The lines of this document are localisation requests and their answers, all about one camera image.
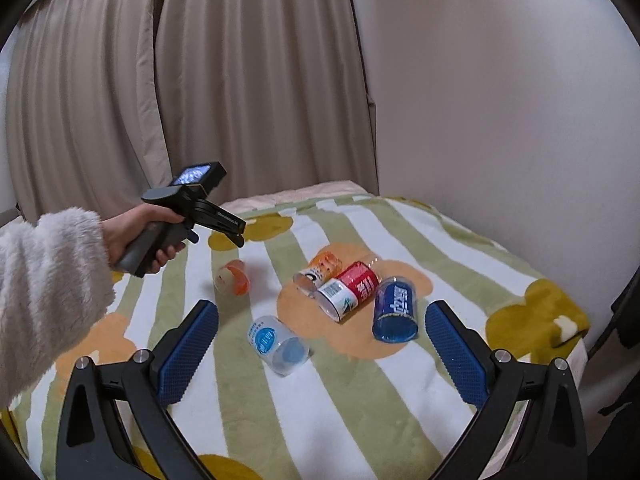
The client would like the striped floral blanket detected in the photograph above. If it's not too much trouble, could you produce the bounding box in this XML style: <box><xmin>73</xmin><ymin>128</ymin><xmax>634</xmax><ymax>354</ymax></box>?
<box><xmin>3</xmin><ymin>195</ymin><xmax>589</xmax><ymax>479</ymax></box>

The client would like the red label clear cup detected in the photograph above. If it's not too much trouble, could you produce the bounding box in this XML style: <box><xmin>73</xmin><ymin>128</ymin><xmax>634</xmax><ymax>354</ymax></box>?
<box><xmin>312</xmin><ymin>261</ymin><xmax>380</xmax><ymax>323</ymax></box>

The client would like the pink bed sheet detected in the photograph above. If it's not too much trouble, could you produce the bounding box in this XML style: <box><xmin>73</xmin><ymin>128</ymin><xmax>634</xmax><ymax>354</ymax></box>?
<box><xmin>221</xmin><ymin>180</ymin><xmax>369</xmax><ymax>214</ymax></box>

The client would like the person's left hand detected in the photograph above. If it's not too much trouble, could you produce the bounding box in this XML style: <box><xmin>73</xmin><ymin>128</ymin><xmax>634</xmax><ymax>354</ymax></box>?
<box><xmin>102</xmin><ymin>204</ymin><xmax>183</xmax><ymax>270</ymax></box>

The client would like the beige curtain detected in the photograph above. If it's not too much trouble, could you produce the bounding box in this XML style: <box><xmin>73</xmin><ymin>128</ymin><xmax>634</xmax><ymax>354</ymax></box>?
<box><xmin>6</xmin><ymin>0</ymin><xmax>378</xmax><ymax>221</ymax></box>

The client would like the fluffy white left sleeve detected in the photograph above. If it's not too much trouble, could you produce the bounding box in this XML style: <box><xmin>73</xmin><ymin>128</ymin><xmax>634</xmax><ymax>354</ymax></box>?
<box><xmin>1</xmin><ymin>208</ymin><xmax>114</xmax><ymax>408</ymax></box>

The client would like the orange clear plastic cup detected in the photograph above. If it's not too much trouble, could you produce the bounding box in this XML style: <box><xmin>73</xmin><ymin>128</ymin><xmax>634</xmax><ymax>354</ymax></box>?
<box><xmin>214</xmin><ymin>259</ymin><xmax>250</xmax><ymax>297</ymax></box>

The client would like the dark blue label cup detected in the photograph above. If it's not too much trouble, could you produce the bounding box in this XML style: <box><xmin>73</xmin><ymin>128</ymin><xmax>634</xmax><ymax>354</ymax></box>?
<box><xmin>372</xmin><ymin>276</ymin><xmax>419</xmax><ymax>344</ymax></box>

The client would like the light blue label cup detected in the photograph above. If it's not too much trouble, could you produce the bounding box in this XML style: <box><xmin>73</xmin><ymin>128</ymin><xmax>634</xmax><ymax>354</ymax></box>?
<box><xmin>247</xmin><ymin>315</ymin><xmax>310</xmax><ymax>377</ymax></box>

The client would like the orange label clear cup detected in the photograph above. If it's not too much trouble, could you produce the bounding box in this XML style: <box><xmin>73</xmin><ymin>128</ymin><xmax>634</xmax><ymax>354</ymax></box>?
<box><xmin>292</xmin><ymin>250</ymin><xmax>343</xmax><ymax>295</ymax></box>

